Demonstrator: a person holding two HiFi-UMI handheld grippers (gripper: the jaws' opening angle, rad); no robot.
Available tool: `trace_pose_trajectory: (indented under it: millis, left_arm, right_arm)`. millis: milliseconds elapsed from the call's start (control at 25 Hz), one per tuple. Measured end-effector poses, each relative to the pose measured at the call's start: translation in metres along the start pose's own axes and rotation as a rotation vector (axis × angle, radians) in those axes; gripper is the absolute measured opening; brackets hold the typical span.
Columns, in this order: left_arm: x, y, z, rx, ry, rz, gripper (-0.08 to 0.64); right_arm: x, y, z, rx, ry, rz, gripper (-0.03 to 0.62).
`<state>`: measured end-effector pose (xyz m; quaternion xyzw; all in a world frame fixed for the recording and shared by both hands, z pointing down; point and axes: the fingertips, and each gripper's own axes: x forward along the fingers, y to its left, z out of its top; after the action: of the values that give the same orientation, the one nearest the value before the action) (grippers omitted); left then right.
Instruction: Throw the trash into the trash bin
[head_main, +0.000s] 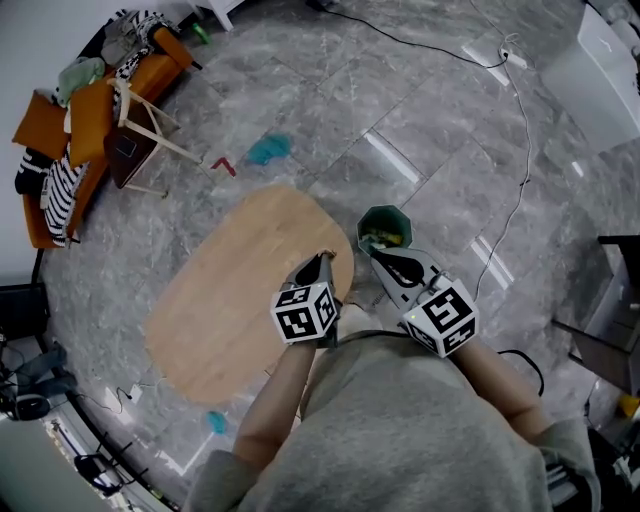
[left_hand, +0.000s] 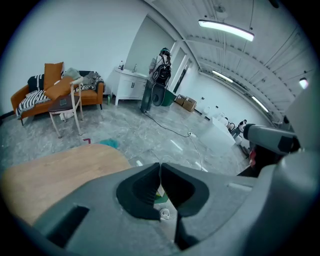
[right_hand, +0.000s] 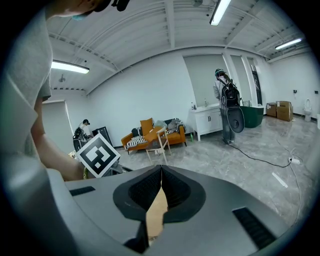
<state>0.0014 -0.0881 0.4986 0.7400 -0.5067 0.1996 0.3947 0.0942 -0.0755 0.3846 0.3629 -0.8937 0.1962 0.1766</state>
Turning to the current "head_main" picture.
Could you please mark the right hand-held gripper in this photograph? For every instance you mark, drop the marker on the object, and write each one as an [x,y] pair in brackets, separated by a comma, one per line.
[442,320]

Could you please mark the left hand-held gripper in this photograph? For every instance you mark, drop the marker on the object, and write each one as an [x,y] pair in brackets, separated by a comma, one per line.
[302,317]

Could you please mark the paper cup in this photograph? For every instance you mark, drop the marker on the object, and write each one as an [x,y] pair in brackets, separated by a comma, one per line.
[376,246]

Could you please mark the yellow snack wrapper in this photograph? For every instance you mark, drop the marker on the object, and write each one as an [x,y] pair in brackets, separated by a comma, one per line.
[382,234]

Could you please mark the green waste bin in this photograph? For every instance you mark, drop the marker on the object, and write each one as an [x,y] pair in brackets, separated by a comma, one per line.
[395,220]

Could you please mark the person's right forearm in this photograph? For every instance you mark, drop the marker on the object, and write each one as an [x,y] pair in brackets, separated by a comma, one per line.
[510,395]

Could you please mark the person's left forearm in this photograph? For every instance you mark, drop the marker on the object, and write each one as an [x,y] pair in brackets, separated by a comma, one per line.
[270,405]

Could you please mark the oval wooden table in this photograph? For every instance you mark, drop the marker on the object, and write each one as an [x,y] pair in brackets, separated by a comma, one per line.
[225,300]

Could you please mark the person's beige trousers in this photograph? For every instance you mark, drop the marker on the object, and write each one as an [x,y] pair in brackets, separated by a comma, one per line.
[357,320]

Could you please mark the large teal cloth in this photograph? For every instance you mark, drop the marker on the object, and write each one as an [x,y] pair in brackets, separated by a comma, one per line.
[270,148]

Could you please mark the red tape corner mark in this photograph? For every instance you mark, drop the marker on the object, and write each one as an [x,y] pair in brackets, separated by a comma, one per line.
[224,165]

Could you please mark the person's grey shirt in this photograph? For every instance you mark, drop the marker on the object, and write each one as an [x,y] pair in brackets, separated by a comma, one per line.
[400,430]

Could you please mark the small teal cloth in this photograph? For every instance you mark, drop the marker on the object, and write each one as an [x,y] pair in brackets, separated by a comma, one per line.
[216,421]

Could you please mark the white power strip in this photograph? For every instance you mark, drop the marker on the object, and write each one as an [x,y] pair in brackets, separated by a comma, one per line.
[135,393]
[514,57]

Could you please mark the white tape corner mark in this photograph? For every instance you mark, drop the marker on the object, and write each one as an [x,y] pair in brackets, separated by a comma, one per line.
[190,460]

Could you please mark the black phone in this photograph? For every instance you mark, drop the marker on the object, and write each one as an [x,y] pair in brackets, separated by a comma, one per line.
[125,145]

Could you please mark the orange sofa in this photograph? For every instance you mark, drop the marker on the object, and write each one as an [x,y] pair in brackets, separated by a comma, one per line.
[160,70]

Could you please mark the small yellow object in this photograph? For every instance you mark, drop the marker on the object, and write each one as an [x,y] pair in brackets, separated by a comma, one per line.
[629,405]

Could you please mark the green bottle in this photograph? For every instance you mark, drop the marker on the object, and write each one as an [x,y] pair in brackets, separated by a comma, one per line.
[201,33]

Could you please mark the black white striped blanket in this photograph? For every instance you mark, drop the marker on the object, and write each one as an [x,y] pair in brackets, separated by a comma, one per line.
[62,195]

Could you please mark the orange cushion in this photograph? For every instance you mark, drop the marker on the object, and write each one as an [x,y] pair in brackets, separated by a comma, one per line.
[90,122]
[40,125]

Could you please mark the white cabinet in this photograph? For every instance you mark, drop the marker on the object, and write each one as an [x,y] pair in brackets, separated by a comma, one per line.
[222,10]

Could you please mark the dark chair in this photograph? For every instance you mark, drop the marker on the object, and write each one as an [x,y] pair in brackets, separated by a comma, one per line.
[95,470]

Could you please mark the black white striped pillow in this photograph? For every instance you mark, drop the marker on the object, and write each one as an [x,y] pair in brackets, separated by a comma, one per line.
[32,172]

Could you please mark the black white patterned throw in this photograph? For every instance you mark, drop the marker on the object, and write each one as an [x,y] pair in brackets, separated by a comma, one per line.
[135,30]

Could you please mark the mint green cloth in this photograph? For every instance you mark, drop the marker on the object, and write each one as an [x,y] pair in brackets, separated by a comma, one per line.
[80,77]

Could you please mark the right hand-held gripper camera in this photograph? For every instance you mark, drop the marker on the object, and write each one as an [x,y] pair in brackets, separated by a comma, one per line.
[435,286]

